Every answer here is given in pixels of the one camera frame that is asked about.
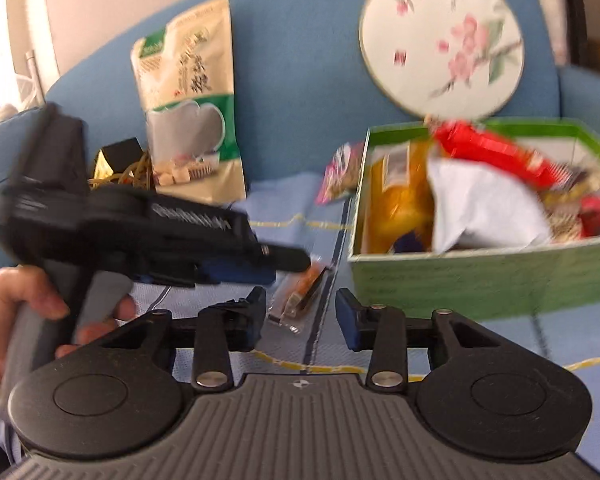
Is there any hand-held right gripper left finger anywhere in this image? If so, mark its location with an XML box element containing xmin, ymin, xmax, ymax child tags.
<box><xmin>97</xmin><ymin>286</ymin><xmax>268</xmax><ymax>393</ymax></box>

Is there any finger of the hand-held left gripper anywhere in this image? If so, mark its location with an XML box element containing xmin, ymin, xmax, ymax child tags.
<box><xmin>245</xmin><ymin>242</ymin><xmax>312</xmax><ymax>275</ymax></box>
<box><xmin>135</xmin><ymin>260</ymin><xmax>277</xmax><ymax>288</ymax></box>

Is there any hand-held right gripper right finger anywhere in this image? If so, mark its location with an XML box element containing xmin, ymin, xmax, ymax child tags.
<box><xmin>335</xmin><ymin>287</ymin><xmax>503</xmax><ymax>393</ymax></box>

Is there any orange edged cake packet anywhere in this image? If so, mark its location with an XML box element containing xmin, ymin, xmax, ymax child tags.
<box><xmin>266</xmin><ymin>259</ymin><xmax>334</xmax><ymax>334</ymax></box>

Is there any yellow transparent snack packet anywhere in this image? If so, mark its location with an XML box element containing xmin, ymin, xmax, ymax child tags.
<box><xmin>366</xmin><ymin>141</ymin><xmax>437</xmax><ymax>254</ymax></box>

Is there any green cardboard box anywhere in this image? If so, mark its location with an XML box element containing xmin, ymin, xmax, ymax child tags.
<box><xmin>346</xmin><ymin>117</ymin><xmax>600</xmax><ymax>322</ymax></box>

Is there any white snack packet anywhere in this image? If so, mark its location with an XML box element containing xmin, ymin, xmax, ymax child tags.
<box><xmin>426</xmin><ymin>157</ymin><xmax>554</xmax><ymax>252</ymax></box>

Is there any long red snack packet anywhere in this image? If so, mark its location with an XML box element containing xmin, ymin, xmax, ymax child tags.
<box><xmin>429</xmin><ymin>120</ymin><xmax>567</xmax><ymax>192</ymax></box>

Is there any person's left hand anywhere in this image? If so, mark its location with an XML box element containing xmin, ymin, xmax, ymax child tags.
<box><xmin>0</xmin><ymin>266</ymin><xmax>138</xmax><ymax>407</ymax></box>

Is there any woven wicker basket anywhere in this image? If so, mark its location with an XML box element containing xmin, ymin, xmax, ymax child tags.
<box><xmin>87</xmin><ymin>150</ymin><xmax>157</xmax><ymax>196</ymax></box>

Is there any blue checked sheet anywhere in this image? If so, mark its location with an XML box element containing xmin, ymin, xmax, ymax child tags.
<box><xmin>0</xmin><ymin>170</ymin><xmax>600</xmax><ymax>471</ymax></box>

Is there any gold foil packet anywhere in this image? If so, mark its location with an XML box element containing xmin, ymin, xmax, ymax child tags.
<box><xmin>89</xmin><ymin>152</ymin><xmax>117</xmax><ymax>184</ymax></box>

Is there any black box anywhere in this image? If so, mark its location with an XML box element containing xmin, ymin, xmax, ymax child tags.
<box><xmin>97</xmin><ymin>137</ymin><xmax>147</xmax><ymax>172</ymax></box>

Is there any pink snack packet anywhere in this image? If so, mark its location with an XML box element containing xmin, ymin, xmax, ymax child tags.
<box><xmin>316</xmin><ymin>142</ymin><xmax>367</xmax><ymax>206</ymax></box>

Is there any large kraft grain bag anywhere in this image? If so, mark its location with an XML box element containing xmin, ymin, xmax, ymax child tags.
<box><xmin>131</xmin><ymin>0</ymin><xmax>249</xmax><ymax>206</ymax></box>

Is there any blue sofa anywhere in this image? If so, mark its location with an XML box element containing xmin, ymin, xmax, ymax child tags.
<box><xmin>0</xmin><ymin>0</ymin><xmax>600</xmax><ymax>271</ymax></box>

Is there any round floral fan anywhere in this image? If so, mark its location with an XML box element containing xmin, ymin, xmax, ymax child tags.
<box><xmin>358</xmin><ymin>0</ymin><xmax>526</xmax><ymax>122</ymax></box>

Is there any red clear snack packet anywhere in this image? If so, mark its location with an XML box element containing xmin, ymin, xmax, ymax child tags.
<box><xmin>577</xmin><ymin>194</ymin><xmax>600</xmax><ymax>239</ymax></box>

